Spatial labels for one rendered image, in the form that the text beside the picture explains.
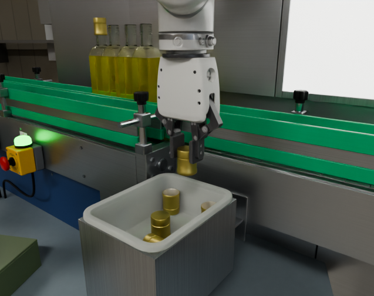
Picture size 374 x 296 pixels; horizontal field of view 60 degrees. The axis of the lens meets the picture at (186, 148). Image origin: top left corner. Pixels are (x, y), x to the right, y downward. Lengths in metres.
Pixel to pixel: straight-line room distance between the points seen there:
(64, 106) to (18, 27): 3.52
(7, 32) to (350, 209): 4.23
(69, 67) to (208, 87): 0.94
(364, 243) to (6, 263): 0.70
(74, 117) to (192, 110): 0.43
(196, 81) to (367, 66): 0.37
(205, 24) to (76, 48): 0.87
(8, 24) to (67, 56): 3.11
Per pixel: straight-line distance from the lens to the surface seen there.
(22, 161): 0.98
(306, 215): 0.63
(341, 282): 0.94
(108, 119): 0.75
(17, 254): 0.84
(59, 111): 0.92
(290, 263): 0.89
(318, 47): 0.75
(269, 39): 0.78
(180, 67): 0.50
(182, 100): 0.51
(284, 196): 0.63
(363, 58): 0.73
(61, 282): 0.85
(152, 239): 0.54
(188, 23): 0.48
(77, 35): 1.30
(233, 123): 0.65
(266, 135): 0.63
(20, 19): 4.35
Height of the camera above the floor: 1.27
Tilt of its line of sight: 18 degrees down
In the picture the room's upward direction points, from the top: straight up
